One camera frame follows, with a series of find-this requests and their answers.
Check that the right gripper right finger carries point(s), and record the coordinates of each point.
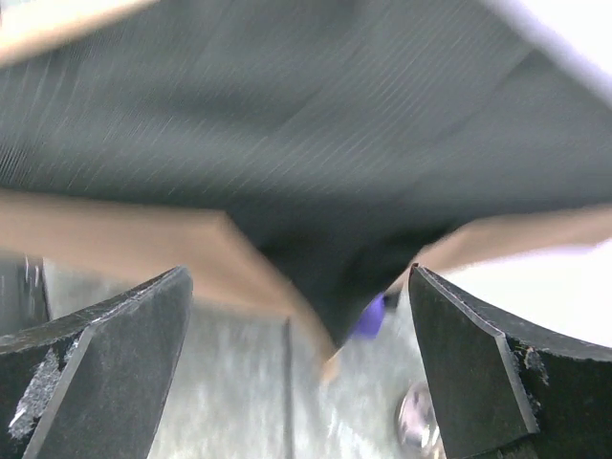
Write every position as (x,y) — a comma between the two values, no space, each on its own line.
(504,387)

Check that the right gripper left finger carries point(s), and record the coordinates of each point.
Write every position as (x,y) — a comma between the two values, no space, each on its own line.
(93,384)

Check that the tan fabric pet tent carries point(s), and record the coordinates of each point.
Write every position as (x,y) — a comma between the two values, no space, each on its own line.
(296,155)

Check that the steel pet bowl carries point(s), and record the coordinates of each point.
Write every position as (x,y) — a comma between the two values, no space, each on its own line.
(417,430)

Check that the purple pet brush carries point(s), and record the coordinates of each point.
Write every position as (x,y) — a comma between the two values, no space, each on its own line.
(371,319)

